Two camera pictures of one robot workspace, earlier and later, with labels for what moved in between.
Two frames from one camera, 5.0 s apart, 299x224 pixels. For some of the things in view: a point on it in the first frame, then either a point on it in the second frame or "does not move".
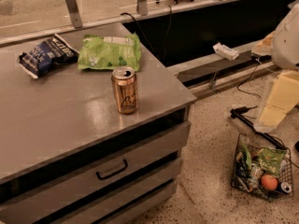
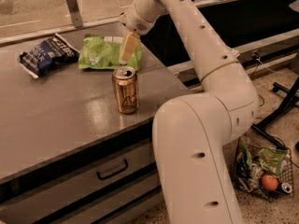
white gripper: [289, 44] to [135, 19]
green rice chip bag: [109, 51] does not move
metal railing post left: [73, 7] does not move
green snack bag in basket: [270, 160] does not move
